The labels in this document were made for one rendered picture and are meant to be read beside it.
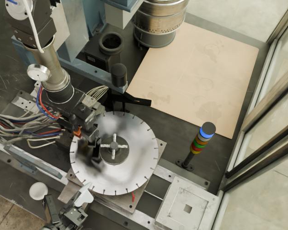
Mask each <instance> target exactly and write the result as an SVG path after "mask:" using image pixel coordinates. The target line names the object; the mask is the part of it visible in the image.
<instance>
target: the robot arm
mask: <svg viewBox="0 0 288 230"><path fill-rule="evenodd" d="M91 184H92V182H89V183H87V184H85V185H84V186H83V187H82V188H81V189H80V190H79V191H77V192H76V193H75V194H74V196H73V197H72V198H71V199H70V200H69V201H68V202H67V204H66V205H65V206H64V207H63V208H62V209H61V210H60V212H59V213H58V212H57V210H56V206H55V203H54V199H53V197H52V194H47V195H44V198H43V200H42V204H43V207H44V211H45V214H46V217H47V221H48V224H46V225H45V226H43V227H42V228H40V229H39V230H77V229H78V228H80V229H81V228H82V227H83V225H82V223H83V222H84V221H85V220H86V218H87V216H88V215H87V214H86V213H85V212H84V211H83V210H82V209H81V208H82V206H81V205H82V204H83V203H84V202H87V203H91V202H92V201H93V197H92V195H91V194H90V192H89V191H88V188H89V186H90V185H91ZM74 204H75V205H76V206H74V207H73V205H74ZM80 229H79V230H80Z"/></svg>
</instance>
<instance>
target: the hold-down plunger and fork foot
mask: <svg viewBox="0 0 288 230"><path fill-rule="evenodd" d="M93 125H94V126H95V127H97V129H98V124H93ZM99 134H100V133H99V131H98V136H99ZM98 136H97V137H98ZM97 137H96V138H95V139H94V140H93V142H90V141H88V147H96V140H97Z"/></svg>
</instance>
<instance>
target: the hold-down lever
mask: <svg viewBox="0 0 288 230"><path fill-rule="evenodd" d="M69 121H70V123H71V124H72V125H73V126H74V129H75V130H78V129H79V127H78V125H77V118H76V116H75V115H74V114H71V115H69Z"/></svg>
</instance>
